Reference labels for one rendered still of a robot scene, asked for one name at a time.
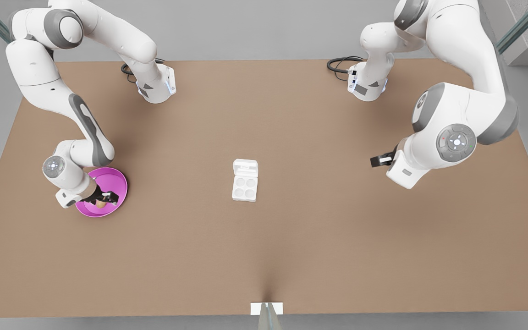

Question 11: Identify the white egg box base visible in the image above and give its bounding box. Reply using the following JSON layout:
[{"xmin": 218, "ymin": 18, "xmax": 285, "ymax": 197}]
[{"xmin": 231, "ymin": 176, "xmax": 258, "ymax": 203}]

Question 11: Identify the pink round bowl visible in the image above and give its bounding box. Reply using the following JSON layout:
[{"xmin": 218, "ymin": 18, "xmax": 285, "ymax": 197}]
[{"xmin": 75, "ymin": 167, "xmax": 128, "ymax": 218}]

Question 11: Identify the black cable loop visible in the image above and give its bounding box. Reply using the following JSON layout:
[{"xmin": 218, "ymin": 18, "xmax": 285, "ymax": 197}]
[
  {"xmin": 327, "ymin": 56, "xmax": 366, "ymax": 82},
  {"xmin": 121, "ymin": 58, "xmax": 166, "ymax": 84}
]

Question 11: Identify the silver post with white foot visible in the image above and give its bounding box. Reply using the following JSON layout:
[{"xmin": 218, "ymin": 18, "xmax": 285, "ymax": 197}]
[{"xmin": 251, "ymin": 302, "xmax": 284, "ymax": 330}]

